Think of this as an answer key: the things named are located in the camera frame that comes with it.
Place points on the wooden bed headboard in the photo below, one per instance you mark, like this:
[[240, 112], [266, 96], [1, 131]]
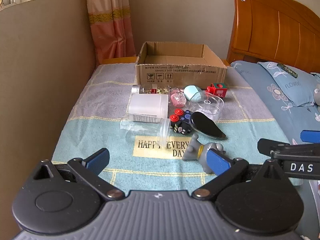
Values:
[[275, 30]]

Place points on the light blue egg-shaped case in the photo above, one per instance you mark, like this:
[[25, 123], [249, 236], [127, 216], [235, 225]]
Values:
[[192, 92]]

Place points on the blue floral pillow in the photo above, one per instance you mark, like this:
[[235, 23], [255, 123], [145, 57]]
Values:
[[295, 90]]

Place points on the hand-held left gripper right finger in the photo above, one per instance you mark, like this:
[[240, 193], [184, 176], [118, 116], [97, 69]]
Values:
[[218, 163]]

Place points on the dark green patterned object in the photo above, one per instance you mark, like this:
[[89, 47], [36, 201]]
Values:
[[287, 70]]

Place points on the pink transparent toy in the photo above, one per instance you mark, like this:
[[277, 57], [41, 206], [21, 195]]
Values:
[[177, 97]]

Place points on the clear square plastic container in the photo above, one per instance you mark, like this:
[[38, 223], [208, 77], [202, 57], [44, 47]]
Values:
[[212, 105]]

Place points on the cardboard box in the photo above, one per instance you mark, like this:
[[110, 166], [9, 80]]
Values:
[[180, 76]]

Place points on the pink and cream curtain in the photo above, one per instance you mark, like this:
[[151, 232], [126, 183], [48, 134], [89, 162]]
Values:
[[110, 30]]

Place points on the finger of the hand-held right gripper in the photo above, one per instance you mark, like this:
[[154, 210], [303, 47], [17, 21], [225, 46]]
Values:
[[267, 145], [310, 136]]

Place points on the grey figure toy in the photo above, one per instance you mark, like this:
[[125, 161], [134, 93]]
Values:
[[192, 150]]

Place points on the blue floral bed sheet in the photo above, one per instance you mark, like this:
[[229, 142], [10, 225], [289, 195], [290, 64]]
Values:
[[262, 105]]

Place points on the glass vial with silver cap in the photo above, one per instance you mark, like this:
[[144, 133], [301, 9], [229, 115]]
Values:
[[140, 89]]

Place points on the teal checked printed blanket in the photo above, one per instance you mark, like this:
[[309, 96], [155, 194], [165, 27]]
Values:
[[100, 120]]

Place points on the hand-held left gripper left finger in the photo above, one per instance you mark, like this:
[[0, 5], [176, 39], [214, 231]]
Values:
[[98, 158]]

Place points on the white plastic jar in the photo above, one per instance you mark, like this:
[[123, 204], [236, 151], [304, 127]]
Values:
[[147, 105]]

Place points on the red cube toy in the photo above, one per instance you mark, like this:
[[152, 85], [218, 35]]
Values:
[[218, 90]]

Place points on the black toy with red wheels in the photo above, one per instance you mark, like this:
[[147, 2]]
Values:
[[182, 127]]

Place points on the clear plastic cup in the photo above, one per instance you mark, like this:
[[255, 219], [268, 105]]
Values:
[[165, 130]]

